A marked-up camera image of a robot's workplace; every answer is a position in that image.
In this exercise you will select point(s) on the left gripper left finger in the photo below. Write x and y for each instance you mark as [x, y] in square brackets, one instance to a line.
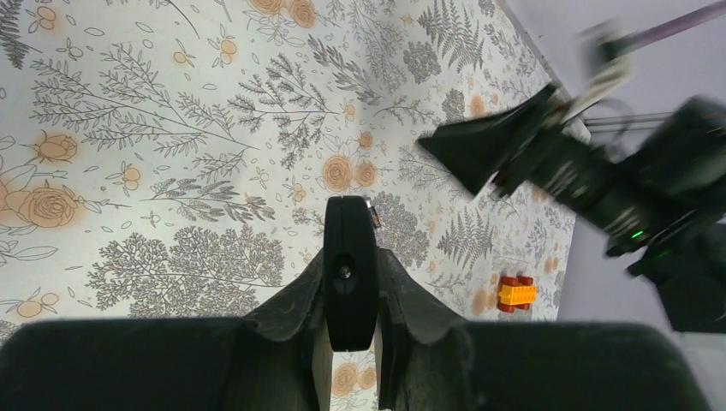
[270, 359]

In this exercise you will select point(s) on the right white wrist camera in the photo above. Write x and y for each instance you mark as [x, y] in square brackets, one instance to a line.
[605, 48]

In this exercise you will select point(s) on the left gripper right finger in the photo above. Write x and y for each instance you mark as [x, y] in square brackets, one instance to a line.
[446, 362]

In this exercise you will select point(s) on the yellow toy brick car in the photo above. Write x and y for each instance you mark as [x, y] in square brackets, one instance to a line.
[516, 293]

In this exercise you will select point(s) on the small black battery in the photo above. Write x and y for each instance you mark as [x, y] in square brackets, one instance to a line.
[373, 214]

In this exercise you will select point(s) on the floral patterned table mat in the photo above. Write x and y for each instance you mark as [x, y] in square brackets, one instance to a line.
[174, 158]

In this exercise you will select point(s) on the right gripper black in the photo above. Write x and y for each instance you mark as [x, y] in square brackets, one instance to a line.
[574, 174]

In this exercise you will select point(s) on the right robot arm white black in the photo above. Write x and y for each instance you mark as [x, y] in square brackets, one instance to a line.
[667, 200]

